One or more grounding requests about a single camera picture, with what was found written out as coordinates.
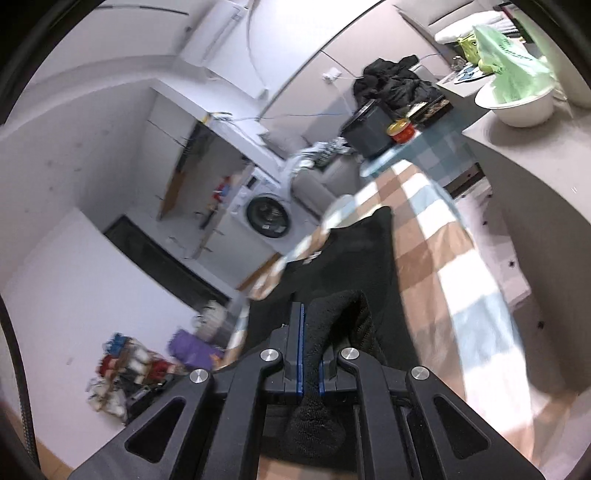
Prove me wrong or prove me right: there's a woven laundry basket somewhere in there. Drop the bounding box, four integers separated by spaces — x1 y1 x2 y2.
192 300 238 349

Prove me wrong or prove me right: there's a black food tray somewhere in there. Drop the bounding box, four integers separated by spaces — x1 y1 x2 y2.
408 96 454 130

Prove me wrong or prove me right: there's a white bowl with green bag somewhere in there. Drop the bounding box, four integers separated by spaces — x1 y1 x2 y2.
474 25 556 128

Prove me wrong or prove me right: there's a checkered bed blanket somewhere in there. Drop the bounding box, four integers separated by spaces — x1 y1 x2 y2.
214 128 578 480

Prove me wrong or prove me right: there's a black clothes pile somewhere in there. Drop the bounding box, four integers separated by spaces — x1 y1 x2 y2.
353 55 443 118

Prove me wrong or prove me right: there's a shoe rack with shoes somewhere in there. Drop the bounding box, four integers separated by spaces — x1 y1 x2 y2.
86 332 187 425

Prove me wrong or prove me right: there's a red round food tin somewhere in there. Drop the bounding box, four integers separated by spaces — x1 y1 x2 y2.
387 118 416 144

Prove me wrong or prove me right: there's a white washing machine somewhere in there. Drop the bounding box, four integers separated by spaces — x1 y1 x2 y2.
226 165 308 255

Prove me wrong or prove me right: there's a purple bag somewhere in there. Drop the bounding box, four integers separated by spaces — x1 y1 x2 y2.
167 329 223 371

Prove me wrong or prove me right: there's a black rice cooker pot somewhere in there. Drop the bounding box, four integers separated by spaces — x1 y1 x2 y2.
339 99 394 159

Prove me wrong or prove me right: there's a grey sofa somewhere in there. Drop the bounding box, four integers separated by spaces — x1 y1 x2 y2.
260 131 363 218

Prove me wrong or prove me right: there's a black cable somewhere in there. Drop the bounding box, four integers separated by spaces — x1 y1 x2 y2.
0 294 38 467

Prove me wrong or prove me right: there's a black knit sweater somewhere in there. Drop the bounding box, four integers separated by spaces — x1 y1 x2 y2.
242 207 419 470

